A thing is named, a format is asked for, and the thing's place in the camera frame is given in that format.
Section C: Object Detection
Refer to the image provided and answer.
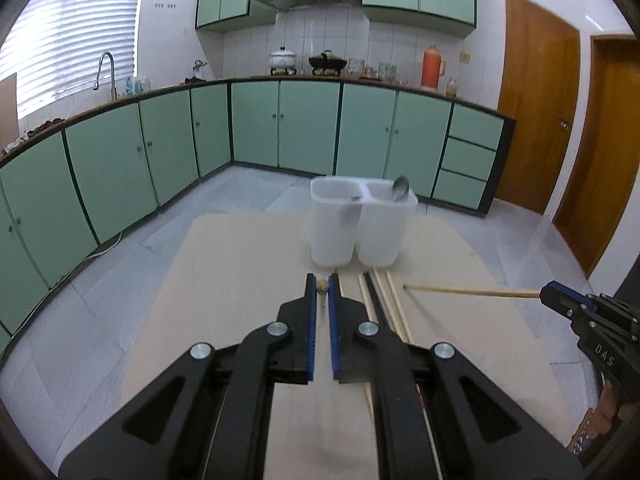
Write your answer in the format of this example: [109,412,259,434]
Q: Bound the white two-compartment utensil holder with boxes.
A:
[310,176,419,268]

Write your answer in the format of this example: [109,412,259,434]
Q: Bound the metal kitchen faucet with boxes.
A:
[94,51,119,101]

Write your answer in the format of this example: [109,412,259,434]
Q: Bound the green kitchen base cabinets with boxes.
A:
[0,77,517,346]

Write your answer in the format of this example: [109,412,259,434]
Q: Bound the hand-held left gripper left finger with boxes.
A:
[57,272,318,480]

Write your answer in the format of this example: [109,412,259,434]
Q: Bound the black chopstick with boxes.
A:
[362,270,401,341]

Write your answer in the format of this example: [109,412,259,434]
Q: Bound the orange thermos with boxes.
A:
[420,45,448,92]

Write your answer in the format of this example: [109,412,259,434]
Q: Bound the cardboard box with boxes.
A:
[0,72,20,147]

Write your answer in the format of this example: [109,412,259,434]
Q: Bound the wooden chopstick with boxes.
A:
[357,272,384,324]
[403,282,542,300]
[384,270,415,343]
[372,269,408,343]

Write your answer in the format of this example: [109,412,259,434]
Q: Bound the wooden door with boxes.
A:
[552,34,640,277]
[495,0,584,216]

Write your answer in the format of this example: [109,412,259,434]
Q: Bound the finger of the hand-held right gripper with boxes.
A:
[540,282,591,317]

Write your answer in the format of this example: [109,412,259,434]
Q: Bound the white cooking pot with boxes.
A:
[268,46,299,70]

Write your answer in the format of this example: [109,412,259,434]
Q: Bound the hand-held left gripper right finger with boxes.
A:
[327,273,584,480]

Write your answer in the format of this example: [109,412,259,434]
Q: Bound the gas stove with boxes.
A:
[270,66,347,79]

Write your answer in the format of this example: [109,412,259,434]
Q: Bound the black wok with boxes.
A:
[308,50,349,71]

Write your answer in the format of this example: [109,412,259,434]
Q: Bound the white window blinds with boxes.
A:
[0,0,151,122]

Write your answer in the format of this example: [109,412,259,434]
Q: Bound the person's right hand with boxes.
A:
[593,384,632,439]

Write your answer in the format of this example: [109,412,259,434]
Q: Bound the white floor cable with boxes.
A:
[87,230,124,259]

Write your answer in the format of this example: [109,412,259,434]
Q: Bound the small glass bottles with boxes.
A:
[120,76,151,96]

